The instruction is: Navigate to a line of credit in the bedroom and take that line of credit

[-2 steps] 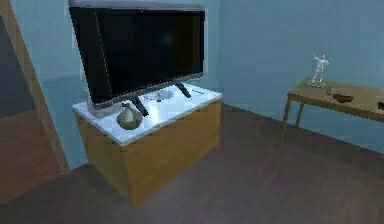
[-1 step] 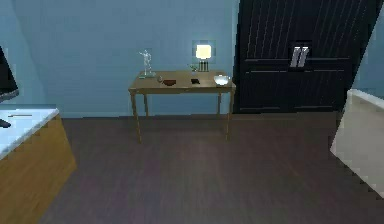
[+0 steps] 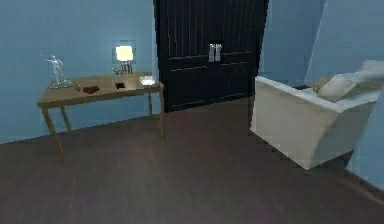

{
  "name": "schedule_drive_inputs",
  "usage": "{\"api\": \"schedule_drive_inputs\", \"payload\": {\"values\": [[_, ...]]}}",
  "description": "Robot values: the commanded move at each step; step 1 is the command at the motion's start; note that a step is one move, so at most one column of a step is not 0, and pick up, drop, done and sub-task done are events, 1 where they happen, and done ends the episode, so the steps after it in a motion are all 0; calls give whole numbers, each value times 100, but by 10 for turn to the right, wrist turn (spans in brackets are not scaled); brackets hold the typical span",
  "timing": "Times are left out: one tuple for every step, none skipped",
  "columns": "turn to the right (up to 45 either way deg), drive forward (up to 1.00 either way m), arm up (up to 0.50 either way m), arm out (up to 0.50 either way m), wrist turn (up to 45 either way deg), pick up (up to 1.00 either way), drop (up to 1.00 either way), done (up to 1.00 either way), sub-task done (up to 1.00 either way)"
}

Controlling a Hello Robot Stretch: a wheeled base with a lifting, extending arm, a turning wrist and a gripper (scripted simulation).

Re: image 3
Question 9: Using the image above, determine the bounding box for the white bed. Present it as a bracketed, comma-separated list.
[249, 75, 381, 171]

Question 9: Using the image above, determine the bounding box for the white bowl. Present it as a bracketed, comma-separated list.
[139, 75, 156, 87]

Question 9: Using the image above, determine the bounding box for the glowing table lamp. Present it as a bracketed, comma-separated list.
[115, 45, 135, 75]

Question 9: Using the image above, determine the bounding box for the dark red flat card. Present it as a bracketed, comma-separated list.
[82, 85, 101, 95]

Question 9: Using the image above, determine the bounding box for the silver figure statue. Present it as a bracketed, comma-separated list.
[41, 54, 73, 90]

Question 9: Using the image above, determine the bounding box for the beige pillow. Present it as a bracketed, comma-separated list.
[312, 73, 359, 103]

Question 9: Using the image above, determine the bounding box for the black wardrobe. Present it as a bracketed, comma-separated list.
[152, 0, 270, 114]

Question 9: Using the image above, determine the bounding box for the light wooden table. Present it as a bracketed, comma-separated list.
[37, 71, 167, 167]

